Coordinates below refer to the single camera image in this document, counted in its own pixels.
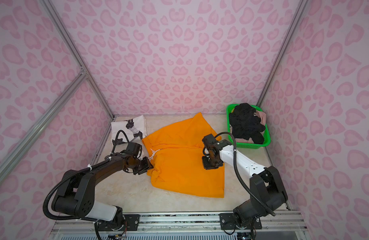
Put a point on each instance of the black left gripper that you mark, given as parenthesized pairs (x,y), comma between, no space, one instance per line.
(149,166)

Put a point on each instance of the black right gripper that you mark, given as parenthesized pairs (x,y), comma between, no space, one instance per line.
(216,164)

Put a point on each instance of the orange garment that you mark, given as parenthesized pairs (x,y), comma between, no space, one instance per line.
(176,153)

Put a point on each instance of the white t-shirt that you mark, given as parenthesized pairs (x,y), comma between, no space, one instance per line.
(128,130)

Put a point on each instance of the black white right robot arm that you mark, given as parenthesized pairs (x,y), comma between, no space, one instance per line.
(263,184)

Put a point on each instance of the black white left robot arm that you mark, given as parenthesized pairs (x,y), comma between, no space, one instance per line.
(73,198)

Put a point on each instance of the black garment in basket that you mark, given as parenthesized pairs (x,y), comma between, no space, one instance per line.
(245,125)

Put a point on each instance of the pink beige garment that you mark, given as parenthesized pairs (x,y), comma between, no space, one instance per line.
(262,117)

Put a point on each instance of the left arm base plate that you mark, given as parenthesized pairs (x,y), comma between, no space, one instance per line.
(132,222)

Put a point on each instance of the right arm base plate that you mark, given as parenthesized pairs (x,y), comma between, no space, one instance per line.
(231,221)

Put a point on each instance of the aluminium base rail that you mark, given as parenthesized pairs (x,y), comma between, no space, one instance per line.
(209,222)

